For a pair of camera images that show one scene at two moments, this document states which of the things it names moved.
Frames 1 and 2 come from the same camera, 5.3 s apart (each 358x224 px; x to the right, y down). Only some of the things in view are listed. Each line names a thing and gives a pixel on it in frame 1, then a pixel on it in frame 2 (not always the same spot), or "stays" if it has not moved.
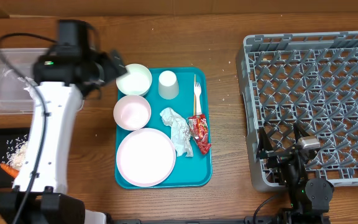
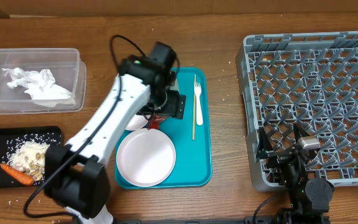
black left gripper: x=113 y=71 → x=176 y=107
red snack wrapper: x=199 y=130 → x=154 y=123
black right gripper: x=266 y=151 stays
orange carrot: x=10 y=170 stays
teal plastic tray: x=180 y=99 stays
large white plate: x=145 y=157 stays
